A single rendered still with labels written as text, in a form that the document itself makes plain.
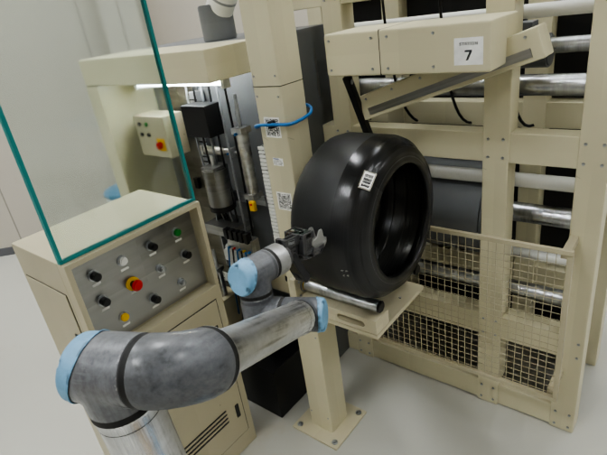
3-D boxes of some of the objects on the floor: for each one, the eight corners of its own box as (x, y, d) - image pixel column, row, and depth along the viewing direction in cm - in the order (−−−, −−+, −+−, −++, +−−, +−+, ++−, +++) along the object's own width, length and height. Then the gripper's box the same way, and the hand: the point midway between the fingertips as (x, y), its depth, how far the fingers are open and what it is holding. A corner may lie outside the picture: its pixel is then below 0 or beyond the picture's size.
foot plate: (293, 427, 241) (292, 423, 240) (323, 393, 259) (323, 389, 258) (336, 450, 225) (336, 448, 224) (367, 413, 243) (366, 409, 242)
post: (311, 423, 241) (198, -219, 136) (326, 406, 250) (231, -209, 145) (332, 435, 233) (229, -237, 128) (348, 416, 242) (263, -226, 137)
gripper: (291, 244, 132) (336, 220, 147) (266, 237, 137) (312, 216, 152) (294, 272, 135) (337, 246, 150) (269, 264, 140) (313, 241, 155)
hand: (322, 240), depth 151 cm, fingers closed
